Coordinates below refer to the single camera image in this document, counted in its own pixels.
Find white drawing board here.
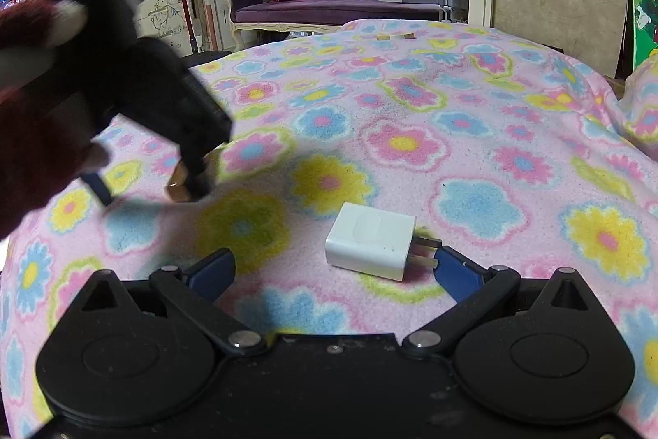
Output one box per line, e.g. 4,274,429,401
135,0,197,57

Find rose gold lipstick tube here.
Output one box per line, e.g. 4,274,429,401
165,160,192,203

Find floral pink fleece blanket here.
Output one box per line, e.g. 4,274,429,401
1,20,657,438

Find small white charger cube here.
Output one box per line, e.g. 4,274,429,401
324,203,440,282

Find black round stool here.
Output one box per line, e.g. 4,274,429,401
182,50,230,68

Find purple chaise sofa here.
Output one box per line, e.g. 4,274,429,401
224,0,448,50

